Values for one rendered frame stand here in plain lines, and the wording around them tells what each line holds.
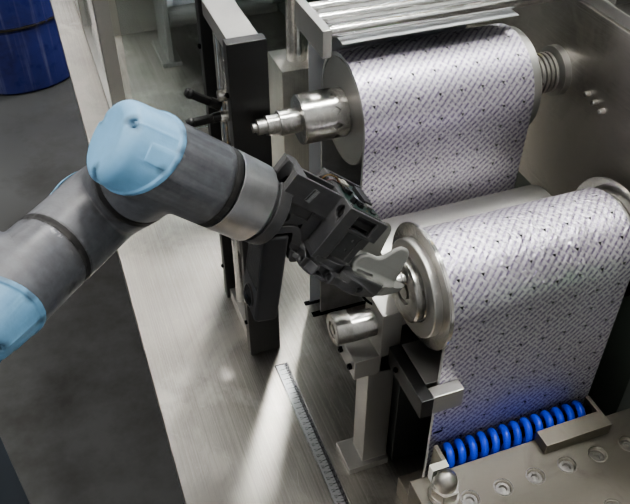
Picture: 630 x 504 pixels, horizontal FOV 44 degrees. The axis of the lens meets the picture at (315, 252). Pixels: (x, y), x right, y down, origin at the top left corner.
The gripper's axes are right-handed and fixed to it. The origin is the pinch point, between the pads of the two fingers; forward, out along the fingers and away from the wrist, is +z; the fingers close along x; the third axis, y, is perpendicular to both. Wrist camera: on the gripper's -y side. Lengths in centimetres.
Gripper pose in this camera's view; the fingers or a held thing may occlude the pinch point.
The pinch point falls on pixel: (386, 282)
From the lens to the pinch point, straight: 84.5
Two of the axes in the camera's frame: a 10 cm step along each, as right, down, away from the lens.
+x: -3.5, -6.1, 7.1
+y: 6.0, -7.3, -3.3
